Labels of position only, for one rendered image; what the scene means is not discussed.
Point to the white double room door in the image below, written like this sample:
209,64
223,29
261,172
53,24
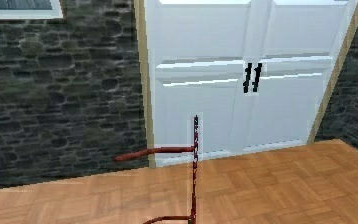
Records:
203,100

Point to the red metal rack stand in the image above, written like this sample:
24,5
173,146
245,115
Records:
195,156

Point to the white framed window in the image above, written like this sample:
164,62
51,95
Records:
23,7

